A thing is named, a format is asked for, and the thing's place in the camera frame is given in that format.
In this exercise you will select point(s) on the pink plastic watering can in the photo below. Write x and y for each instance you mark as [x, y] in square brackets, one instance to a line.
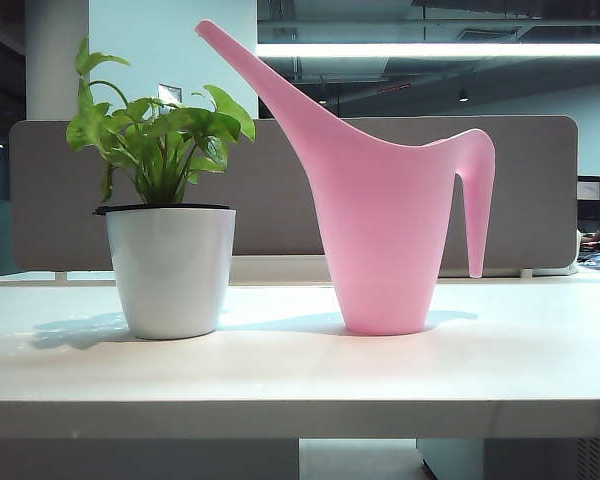
[390, 225]

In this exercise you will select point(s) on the white plant pot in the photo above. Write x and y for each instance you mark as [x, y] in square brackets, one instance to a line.
[170, 275]

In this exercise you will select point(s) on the blue patterned cloth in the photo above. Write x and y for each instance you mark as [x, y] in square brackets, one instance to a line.
[595, 261]

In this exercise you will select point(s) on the white partition bracket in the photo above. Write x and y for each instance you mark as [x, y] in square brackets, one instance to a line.
[61, 275]
[527, 273]

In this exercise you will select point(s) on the grey cabinet under table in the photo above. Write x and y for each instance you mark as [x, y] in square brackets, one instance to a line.
[530, 460]

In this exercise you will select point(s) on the grey fabric desk partition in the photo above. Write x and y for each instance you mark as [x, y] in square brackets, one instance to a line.
[290, 200]

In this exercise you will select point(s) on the black inner plant pot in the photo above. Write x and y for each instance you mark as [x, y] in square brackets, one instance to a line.
[130, 206]

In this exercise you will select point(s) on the long ceiling light strip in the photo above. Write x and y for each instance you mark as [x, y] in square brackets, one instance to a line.
[430, 50]

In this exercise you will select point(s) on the paper notice on wall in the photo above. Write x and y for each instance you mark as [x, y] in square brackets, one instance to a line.
[169, 93]

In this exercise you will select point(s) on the green leafy plant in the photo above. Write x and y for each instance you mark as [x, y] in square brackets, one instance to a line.
[165, 125]

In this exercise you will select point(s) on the black computer monitor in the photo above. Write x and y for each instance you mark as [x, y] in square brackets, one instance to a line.
[589, 195]

